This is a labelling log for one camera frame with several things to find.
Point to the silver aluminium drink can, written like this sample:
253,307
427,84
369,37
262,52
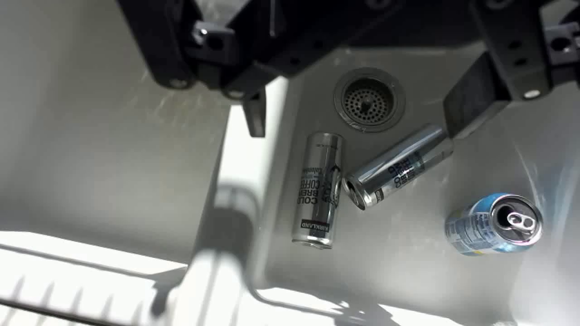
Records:
396,170
318,193

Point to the blue aluminium drink can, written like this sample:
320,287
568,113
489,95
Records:
492,226

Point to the white double basin sink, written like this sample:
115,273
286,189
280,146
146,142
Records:
92,157

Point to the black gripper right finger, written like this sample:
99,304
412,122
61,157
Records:
474,101

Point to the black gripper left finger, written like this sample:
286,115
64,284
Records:
257,119

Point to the dark round drain strainer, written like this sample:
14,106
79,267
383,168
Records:
369,103

